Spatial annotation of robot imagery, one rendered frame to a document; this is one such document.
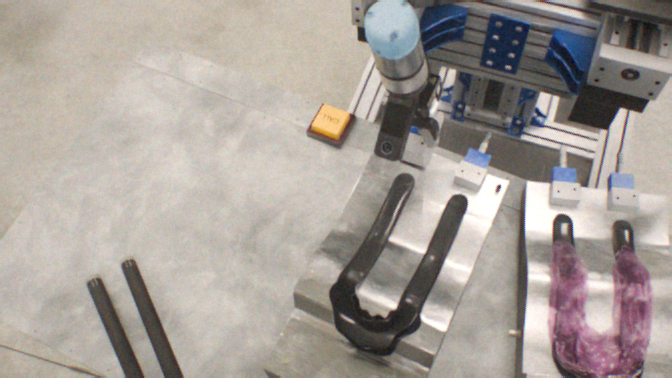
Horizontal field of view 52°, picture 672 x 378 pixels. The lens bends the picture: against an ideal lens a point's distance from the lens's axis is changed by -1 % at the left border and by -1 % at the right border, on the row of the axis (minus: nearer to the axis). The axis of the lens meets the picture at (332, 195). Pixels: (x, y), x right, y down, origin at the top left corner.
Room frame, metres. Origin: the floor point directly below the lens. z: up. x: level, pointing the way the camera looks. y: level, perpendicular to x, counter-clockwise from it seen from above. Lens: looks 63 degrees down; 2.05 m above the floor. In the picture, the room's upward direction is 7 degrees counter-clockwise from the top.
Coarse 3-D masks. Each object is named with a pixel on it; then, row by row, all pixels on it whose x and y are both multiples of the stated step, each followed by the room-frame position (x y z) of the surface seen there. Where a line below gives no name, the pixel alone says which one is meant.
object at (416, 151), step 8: (432, 112) 0.72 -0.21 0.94; (416, 128) 0.69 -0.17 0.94; (416, 136) 0.66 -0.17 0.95; (408, 144) 0.65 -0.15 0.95; (416, 144) 0.64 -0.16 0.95; (424, 144) 0.64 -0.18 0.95; (408, 152) 0.64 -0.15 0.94; (416, 152) 0.63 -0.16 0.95; (424, 152) 0.63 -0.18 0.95; (432, 152) 0.65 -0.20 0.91; (408, 160) 0.64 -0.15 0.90; (416, 160) 0.63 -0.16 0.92; (424, 160) 0.62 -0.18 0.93
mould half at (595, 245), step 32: (544, 192) 0.56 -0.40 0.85; (544, 224) 0.50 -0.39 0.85; (576, 224) 0.49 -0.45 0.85; (608, 224) 0.48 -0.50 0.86; (640, 224) 0.47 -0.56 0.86; (544, 256) 0.43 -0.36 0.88; (608, 256) 0.42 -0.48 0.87; (640, 256) 0.41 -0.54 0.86; (544, 288) 0.36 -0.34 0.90; (608, 288) 0.35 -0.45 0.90; (544, 320) 0.31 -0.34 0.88; (608, 320) 0.30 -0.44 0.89; (544, 352) 0.26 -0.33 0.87
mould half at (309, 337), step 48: (384, 192) 0.59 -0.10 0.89; (432, 192) 0.57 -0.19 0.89; (480, 192) 0.56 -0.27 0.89; (336, 240) 0.50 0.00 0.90; (480, 240) 0.47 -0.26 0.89; (384, 288) 0.39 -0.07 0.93; (432, 288) 0.38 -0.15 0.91; (288, 336) 0.34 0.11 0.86; (336, 336) 0.33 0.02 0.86; (432, 336) 0.29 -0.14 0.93
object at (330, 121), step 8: (320, 112) 0.82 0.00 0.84; (328, 112) 0.81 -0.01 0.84; (336, 112) 0.81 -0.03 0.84; (344, 112) 0.81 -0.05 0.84; (320, 120) 0.80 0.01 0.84; (328, 120) 0.79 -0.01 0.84; (336, 120) 0.79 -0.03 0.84; (344, 120) 0.79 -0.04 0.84; (312, 128) 0.79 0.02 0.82; (320, 128) 0.78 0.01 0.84; (328, 128) 0.78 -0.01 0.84; (336, 128) 0.77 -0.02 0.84; (336, 136) 0.76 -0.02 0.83
